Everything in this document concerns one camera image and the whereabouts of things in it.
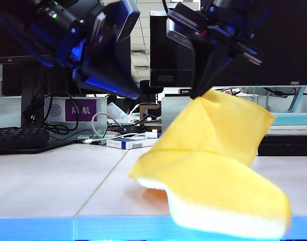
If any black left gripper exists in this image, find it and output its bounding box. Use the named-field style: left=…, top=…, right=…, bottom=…
left=55, top=15, right=140, bottom=100

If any frosted glass partition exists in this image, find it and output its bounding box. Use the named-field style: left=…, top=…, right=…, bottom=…
left=0, top=96, right=23, bottom=130

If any silver monitor stand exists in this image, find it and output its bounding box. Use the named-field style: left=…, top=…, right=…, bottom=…
left=228, top=86, right=307, bottom=113

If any black looped cable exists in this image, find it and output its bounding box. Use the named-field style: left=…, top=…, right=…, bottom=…
left=44, top=91, right=80, bottom=135

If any blue and white box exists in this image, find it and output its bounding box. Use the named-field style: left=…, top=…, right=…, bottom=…
left=107, top=137, right=160, bottom=151

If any white book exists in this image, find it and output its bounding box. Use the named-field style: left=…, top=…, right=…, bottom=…
left=265, top=125, right=307, bottom=136

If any black office chair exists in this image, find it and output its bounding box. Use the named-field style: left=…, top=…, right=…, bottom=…
left=139, top=79, right=159, bottom=102

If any black monitor stand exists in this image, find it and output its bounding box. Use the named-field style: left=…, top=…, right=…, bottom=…
left=20, top=62, right=76, bottom=155

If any large white-framed AOC monitor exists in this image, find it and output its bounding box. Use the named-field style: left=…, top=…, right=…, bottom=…
left=199, top=0, right=307, bottom=88

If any white looped cable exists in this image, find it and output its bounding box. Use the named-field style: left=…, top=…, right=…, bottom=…
left=91, top=112, right=126, bottom=139

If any wooden frame box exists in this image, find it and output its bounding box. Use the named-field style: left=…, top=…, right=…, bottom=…
left=139, top=104, right=162, bottom=126

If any white paper booklet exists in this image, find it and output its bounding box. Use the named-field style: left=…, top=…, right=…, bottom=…
left=107, top=102, right=134, bottom=124

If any yellow rag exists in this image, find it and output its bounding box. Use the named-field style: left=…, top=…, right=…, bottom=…
left=128, top=88, right=292, bottom=239

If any black keyboard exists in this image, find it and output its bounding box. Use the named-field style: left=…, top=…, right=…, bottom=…
left=0, top=127, right=50, bottom=151

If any grey partition panel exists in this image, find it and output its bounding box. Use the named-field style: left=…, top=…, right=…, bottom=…
left=161, top=96, right=194, bottom=134

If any black AOC monitor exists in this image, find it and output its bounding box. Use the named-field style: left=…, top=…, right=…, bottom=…
left=150, top=11, right=200, bottom=88

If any purple name sign holder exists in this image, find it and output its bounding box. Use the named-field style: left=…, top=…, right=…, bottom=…
left=44, top=96, right=108, bottom=125

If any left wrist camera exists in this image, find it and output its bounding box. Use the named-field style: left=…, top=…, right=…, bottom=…
left=85, top=0, right=141, bottom=51

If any green circuit board adapter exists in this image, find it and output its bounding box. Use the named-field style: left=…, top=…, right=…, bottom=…
left=77, top=135, right=108, bottom=147

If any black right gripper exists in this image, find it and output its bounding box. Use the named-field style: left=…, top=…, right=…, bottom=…
left=190, top=10, right=264, bottom=99

